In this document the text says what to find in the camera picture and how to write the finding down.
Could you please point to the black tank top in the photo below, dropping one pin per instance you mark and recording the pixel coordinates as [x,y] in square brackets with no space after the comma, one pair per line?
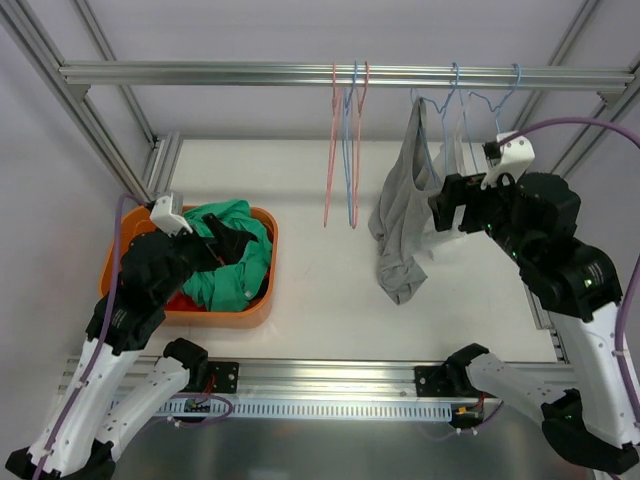
[264,286]

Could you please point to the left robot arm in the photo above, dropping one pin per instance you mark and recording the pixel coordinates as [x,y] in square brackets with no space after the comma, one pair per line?
[88,434]

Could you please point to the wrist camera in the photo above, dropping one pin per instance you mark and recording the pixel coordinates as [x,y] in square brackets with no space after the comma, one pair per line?
[166,214]
[512,158]

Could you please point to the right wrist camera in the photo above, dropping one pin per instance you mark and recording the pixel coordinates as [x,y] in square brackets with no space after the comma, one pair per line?
[512,158]

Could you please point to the aluminium hanging rail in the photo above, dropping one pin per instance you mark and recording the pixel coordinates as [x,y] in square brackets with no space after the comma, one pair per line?
[214,73]

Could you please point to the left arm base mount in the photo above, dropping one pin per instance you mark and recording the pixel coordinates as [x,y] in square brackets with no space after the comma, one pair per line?
[222,377]

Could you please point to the green tank top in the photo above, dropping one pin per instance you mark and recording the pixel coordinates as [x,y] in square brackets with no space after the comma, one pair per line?
[235,213]

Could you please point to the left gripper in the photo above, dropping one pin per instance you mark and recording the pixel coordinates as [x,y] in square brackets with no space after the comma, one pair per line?
[208,245]

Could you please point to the red tank top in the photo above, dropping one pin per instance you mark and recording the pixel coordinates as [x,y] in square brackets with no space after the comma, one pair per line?
[233,288]

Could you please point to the blue hanger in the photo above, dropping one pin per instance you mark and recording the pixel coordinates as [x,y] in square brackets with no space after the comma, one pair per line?
[497,109]
[441,110]
[347,143]

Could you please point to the grey tank top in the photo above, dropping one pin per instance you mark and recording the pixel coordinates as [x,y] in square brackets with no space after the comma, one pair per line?
[401,212]

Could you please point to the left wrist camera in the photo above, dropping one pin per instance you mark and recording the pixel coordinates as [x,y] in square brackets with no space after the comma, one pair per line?
[166,214]

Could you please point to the white tank top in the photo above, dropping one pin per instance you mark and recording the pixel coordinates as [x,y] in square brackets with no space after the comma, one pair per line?
[457,155]

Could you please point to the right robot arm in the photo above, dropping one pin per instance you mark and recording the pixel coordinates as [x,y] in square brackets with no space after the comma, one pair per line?
[532,218]

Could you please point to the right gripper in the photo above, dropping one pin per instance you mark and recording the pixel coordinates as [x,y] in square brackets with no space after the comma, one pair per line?
[451,203]

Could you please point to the white slotted cable duct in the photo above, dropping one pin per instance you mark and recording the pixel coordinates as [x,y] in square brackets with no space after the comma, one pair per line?
[402,410]

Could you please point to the orange plastic basket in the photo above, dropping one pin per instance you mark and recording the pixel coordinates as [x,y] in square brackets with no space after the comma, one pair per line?
[182,311]

